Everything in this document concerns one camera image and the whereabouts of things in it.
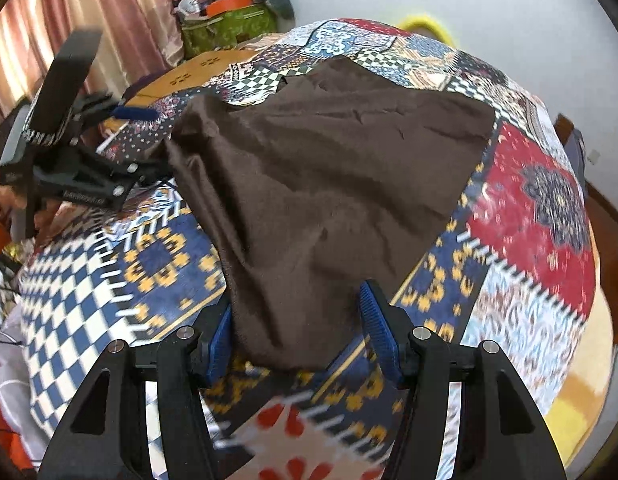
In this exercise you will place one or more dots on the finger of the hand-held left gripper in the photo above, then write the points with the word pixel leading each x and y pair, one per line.
pixel 134 114
pixel 149 172

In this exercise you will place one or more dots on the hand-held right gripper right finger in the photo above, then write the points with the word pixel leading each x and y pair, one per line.
pixel 381 330

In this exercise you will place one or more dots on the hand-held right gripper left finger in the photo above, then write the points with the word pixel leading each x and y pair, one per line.
pixel 221 345

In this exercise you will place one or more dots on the brown t-shirt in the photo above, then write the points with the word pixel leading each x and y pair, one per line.
pixel 329 170

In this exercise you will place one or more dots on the wooden lap desk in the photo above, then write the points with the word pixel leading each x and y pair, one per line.
pixel 199 67

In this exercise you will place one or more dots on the pink striped curtain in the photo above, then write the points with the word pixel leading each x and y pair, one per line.
pixel 114 10

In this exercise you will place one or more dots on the green fabric bag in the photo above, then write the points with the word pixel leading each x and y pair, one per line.
pixel 229 30

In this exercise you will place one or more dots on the orange box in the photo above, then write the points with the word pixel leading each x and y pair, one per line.
pixel 229 6

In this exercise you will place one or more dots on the patchwork printed blanket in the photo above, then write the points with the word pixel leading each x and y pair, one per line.
pixel 529 240

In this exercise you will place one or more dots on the yellow bed sheet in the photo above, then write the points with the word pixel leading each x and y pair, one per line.
pixel 584 385

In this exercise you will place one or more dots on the white and orange cloth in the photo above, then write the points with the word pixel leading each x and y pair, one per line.
pixel 9 385

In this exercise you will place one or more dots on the yellow hoop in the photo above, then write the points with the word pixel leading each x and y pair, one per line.
pixel 419 17

